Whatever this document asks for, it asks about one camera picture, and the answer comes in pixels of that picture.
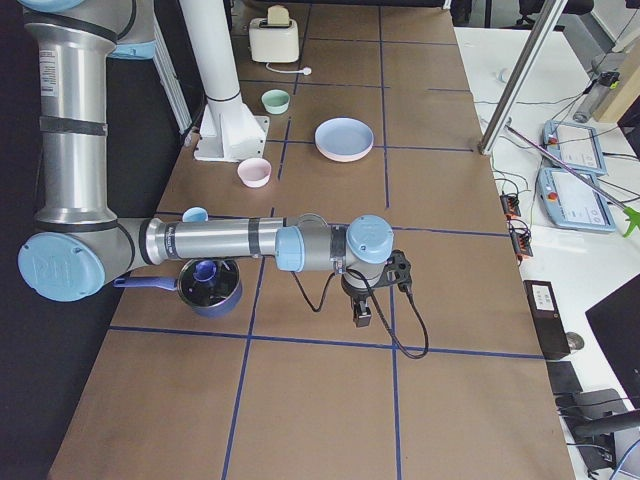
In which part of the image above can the teach pendant tablet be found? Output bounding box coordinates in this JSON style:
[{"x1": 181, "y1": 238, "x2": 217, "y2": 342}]
[
  {"x1": 542, "y1": 120, "x2": 607, "y2": 176},
  {"x1": 537, "y1": 167, "x2": 616, "y2": 233}
]

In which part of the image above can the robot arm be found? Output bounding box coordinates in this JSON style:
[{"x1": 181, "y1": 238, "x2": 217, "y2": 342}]
[{"x1": 18, "y1": 1, "x2": 412, "y2": 326}]

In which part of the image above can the cream toaster with bread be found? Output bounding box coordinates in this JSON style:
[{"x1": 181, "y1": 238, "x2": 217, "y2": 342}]
[{"x1": 249, "y1": 5, "x2": 300, "y2": 63}]

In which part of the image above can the reacher grabber stick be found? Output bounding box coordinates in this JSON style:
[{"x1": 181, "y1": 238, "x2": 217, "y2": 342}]
[{"x1": 505, "y1": 124, "x2": 639, "y2": 238}]

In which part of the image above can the blue plate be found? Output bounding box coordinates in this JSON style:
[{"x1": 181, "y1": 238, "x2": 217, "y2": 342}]
[{"x1": 315, "y1": 117, "x2": 374, "y2": 154}]

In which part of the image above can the pink bowl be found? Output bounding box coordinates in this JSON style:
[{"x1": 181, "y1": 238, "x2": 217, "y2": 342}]
[{"x1": 237, "y1": 158, "x2": 272, "y2": 188}]

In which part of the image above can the light blue cup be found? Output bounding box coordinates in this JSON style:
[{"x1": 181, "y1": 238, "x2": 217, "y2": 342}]
[{"x1": 181, "y1": 206, "x2": 209, "y2": 222}]

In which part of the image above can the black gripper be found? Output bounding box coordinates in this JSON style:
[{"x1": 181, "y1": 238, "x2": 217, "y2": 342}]
[{"x1": 341, "y1": 249, "x2": 412, "y2": 327}]

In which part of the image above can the white toaster plug cable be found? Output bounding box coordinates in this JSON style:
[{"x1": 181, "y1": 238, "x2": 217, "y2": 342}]
[{"x1": 264, "y1": 61, "x2": 314, "y2": 77}]

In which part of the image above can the aluminium frame post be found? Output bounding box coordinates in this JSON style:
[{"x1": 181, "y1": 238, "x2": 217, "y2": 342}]
[{"x1": 478, "y1": 0, "x2": 567, "y2": 155}]

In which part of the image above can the far teach pendant tablet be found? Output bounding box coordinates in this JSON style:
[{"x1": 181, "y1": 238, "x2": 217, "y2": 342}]
[{"x1": 542, "y1": 120, "x2": 607, "y2": 176}]

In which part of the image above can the near teach pendant tablet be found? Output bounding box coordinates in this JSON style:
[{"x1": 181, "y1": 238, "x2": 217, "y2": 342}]
[{"x1": 537, "y1": 167, "x2": 616, "y2": 233}]

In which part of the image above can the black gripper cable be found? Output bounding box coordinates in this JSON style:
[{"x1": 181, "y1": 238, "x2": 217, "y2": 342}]
[{"x1": 289, "y1": 267, "x2": 430, "y2": 360}]

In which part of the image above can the black box on desk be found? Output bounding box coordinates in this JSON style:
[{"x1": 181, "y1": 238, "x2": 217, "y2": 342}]
[{"x1": 523, "y1": 280, "x2": 570, "y2": 360}]

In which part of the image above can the dark blue saucepan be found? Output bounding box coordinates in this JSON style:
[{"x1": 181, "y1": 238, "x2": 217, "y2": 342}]
[{"x1": 113, "y1": 259, "x2": 243, "y2": 318}]

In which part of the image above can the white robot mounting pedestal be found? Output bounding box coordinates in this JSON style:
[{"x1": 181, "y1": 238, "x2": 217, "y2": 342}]
[{"x1": 180, "y1": 0, "x2": 269, "y2": 162}]

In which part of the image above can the pink plate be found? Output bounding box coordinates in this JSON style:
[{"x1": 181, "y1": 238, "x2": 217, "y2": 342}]
[{"x1": 316, "y1": 144, "x2": 373, "y2": 163}]

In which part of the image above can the green bowl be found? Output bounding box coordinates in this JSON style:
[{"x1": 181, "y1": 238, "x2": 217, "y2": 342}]
[{"x1": 261, "y1": 89, "x2": 290, "y2": 115}]

